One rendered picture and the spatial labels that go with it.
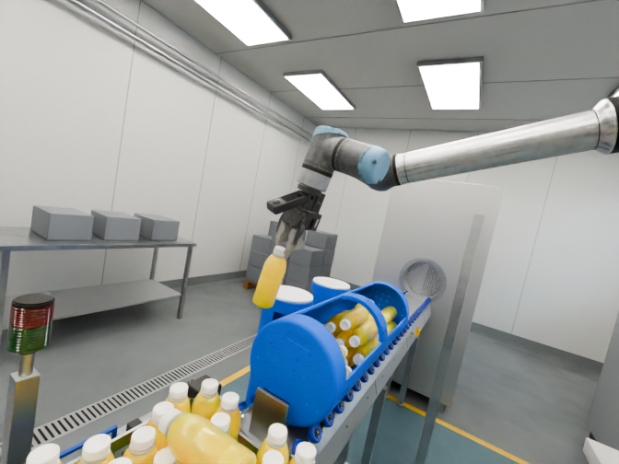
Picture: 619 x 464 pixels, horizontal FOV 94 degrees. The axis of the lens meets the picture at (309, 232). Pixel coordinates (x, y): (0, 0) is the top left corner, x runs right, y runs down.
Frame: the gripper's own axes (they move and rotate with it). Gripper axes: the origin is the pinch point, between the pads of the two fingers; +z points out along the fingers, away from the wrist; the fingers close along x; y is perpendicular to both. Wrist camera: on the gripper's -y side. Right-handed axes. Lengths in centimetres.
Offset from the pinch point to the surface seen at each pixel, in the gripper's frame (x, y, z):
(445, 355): -18, 148, 53
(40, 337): 3, -49, 25
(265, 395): -19.2, -4.6, 32.5
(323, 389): -28.2, 5.1, 25.4
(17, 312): 5, -52, 20
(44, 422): 111, -28, 168
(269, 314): 44, 48, 55
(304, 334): -18.3, 1.7, 15.6
